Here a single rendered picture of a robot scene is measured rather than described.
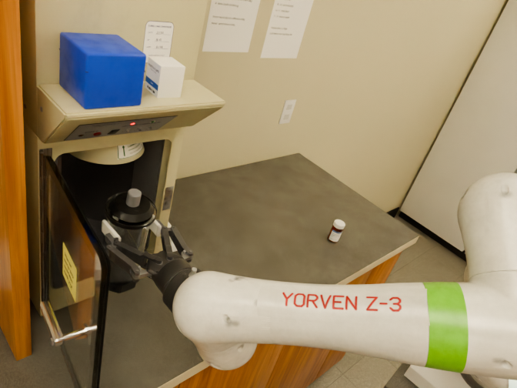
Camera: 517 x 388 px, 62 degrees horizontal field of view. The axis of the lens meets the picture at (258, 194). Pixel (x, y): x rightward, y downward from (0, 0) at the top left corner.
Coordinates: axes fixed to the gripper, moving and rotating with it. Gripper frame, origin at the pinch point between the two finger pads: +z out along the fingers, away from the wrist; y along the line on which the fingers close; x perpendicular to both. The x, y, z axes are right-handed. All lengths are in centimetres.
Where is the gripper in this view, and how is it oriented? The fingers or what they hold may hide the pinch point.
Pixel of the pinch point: (129, 225)
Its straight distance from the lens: 99.0
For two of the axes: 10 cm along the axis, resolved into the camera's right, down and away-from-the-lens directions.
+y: -7.1, 2.0, -6.7
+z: -6.6, -5.3, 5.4
